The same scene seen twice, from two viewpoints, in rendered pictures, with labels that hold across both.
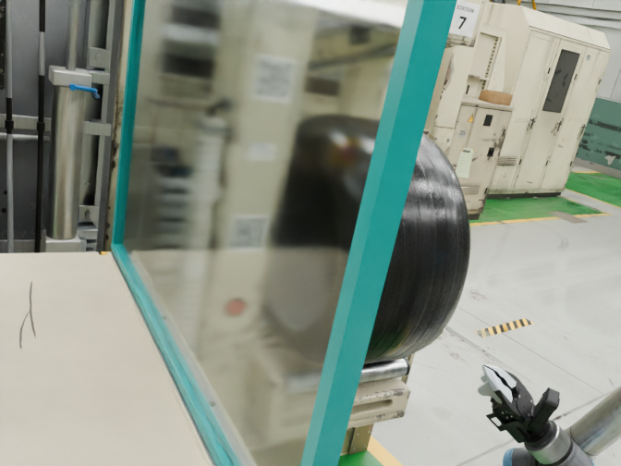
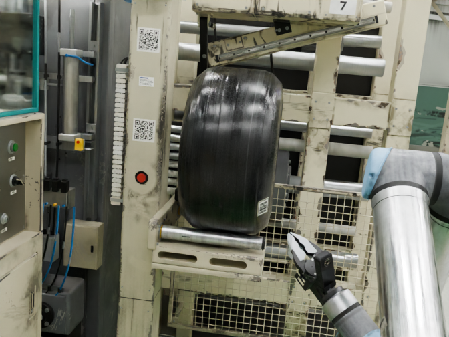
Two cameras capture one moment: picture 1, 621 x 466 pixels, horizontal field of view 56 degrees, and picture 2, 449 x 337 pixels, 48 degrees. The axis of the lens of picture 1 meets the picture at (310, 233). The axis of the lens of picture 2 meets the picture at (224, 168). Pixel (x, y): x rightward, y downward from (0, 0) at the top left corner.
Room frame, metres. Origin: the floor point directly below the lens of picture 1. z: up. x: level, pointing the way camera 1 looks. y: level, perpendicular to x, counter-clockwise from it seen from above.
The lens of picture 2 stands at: (-0.08, -1.13, 1.45)
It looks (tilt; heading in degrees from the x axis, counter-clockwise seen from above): 11 degrees down; 39
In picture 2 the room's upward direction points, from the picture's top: 5 degrees clockwise
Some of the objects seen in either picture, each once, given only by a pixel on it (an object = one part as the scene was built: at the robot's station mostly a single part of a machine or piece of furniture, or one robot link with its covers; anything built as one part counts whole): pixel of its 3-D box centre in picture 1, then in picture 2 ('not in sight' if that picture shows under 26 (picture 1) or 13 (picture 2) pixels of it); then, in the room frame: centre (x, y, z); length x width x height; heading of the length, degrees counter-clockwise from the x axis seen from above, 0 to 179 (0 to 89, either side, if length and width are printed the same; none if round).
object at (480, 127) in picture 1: (451, 157); not in sight; (6.13, -1.29, 0.62); 0.91 x 0.58 x 1.25; 131
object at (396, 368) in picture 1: (343, 374); (211, 237); (1.14, -0.14, 0.90); 0.35 x 0.05 x 0.05; 122
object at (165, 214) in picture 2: not in sight; (167, 218); (1.16, 0.09, 0.90); 0.40 x 0.03 x 0.10; 32
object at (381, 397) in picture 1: (335, 399); (208, 255); (1.13, -0.13, 0.83); 0.36 x 0.09 x 0.06; 122
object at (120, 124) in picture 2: not in sight; (121, 135); (1.03, 0.20, 1.19); 0.05 x 0.04 x 0.48; 32
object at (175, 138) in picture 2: not in sight; (180, 158); (1.46, 0.33, 1.05); 0.20 x 0.15 x 0.30; 122
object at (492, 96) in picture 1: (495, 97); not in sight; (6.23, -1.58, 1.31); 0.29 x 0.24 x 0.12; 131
